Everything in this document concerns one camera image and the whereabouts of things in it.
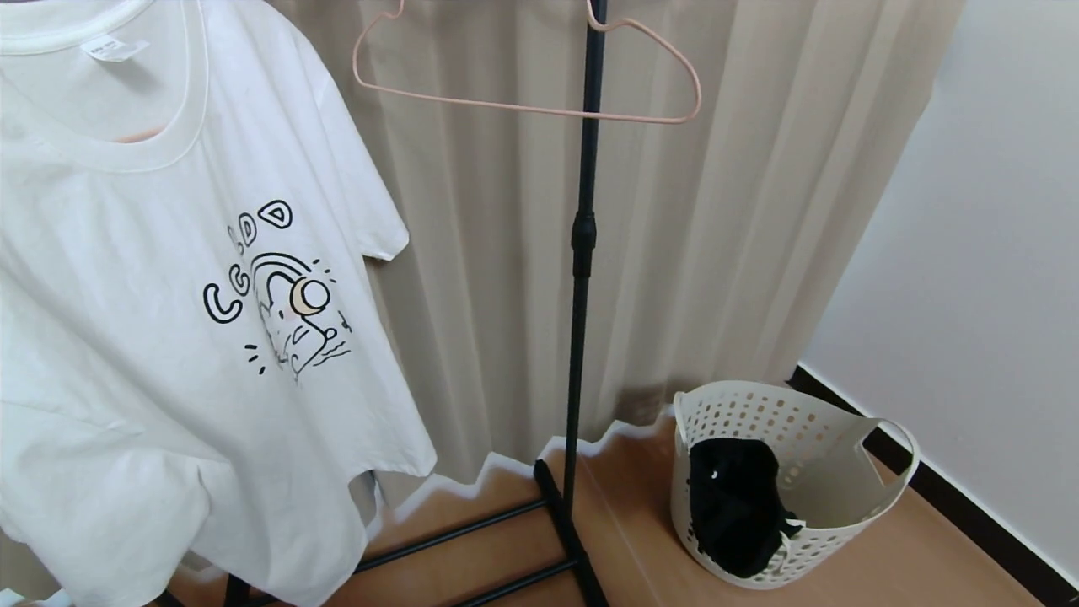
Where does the white printed t-shirt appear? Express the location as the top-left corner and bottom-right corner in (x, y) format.
(0, 0), (438, 607)

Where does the black clothes rack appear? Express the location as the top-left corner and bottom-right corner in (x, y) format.
(152, 0), (609, 607)

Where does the white laundry basket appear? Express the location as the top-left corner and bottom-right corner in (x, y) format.
(670, 381), (920, 589)

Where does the beige curtain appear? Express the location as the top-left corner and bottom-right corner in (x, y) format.
(270, 0), (966, 507)

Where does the black garment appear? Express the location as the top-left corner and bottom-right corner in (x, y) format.
(687, 437), (802, 579)

